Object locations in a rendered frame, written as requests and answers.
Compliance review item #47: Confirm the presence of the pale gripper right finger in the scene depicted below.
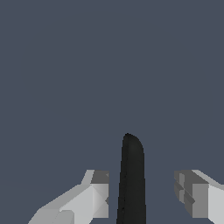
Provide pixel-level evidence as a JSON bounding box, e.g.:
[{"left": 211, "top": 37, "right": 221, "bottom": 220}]
[{"left": 173, "top": 169, "right": 224, "bottom": 224}]

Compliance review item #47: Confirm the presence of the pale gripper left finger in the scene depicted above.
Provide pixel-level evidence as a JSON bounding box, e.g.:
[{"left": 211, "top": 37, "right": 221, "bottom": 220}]
[{"left": 27, "top": 169, "right": 110, "bottom": 224}]

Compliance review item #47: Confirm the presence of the black elongated object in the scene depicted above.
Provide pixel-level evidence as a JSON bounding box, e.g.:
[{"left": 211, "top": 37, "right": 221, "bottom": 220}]
[{"left": 115, "top": 132, "right": 147, "bottom": 224}]

